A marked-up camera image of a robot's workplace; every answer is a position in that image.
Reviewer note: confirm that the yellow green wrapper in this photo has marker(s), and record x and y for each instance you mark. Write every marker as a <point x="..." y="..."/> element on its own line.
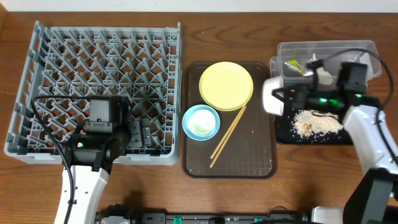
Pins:
<point x="295" y="66"/>

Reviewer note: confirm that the rice food scraps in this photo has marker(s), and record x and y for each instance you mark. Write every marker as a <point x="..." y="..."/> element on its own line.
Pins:
<point x="307" y="123"/>

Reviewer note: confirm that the black waste tray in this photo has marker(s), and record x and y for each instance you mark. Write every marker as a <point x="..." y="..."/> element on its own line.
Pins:
<point x="285" y="135"/>

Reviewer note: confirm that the brown serving tray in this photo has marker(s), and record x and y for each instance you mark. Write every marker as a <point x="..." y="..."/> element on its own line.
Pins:
<point x="250" y="152"/>

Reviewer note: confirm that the white cup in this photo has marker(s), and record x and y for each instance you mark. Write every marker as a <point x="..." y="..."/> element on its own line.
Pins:
<point x="202" y="122"/>

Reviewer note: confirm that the yellow plate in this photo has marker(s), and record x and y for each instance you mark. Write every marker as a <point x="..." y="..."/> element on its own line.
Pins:
<point x="226" y="86"/>

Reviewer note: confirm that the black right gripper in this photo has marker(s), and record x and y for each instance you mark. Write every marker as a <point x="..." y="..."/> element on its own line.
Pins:
<point x="300" y="97"/>

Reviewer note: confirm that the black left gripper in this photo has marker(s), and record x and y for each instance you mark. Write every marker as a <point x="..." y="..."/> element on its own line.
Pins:
<point x="140" y="132"/>

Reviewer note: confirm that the light blue bowl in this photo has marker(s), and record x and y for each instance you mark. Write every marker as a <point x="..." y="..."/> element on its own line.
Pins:
<point x="194" y="136"/>

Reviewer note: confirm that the grey dishwasher rack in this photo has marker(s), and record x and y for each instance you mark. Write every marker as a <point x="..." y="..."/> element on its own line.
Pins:
<point x="65" y="65"/>

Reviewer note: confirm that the crumpled white tissue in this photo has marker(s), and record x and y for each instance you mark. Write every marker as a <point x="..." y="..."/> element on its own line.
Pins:
<point x="324" y="77"/>

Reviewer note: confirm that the wooden chopstick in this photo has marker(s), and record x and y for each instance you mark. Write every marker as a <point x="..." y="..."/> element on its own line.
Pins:
<point x="227" y="133"/>
<point x="225" y="141"/>

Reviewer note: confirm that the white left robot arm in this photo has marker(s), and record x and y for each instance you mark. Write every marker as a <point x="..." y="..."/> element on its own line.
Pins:
<point x="81" y="192"/>

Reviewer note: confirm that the clear plastic bin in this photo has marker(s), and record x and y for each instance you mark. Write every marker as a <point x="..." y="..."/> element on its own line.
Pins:
<point x="305" y="52"/>

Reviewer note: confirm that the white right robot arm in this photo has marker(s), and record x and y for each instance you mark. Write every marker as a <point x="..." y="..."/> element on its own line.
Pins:
<point x="364" y="120"/>

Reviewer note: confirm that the white rice bowl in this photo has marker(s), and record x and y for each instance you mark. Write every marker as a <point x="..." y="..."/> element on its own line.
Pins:
<point x="270" y="103"/>

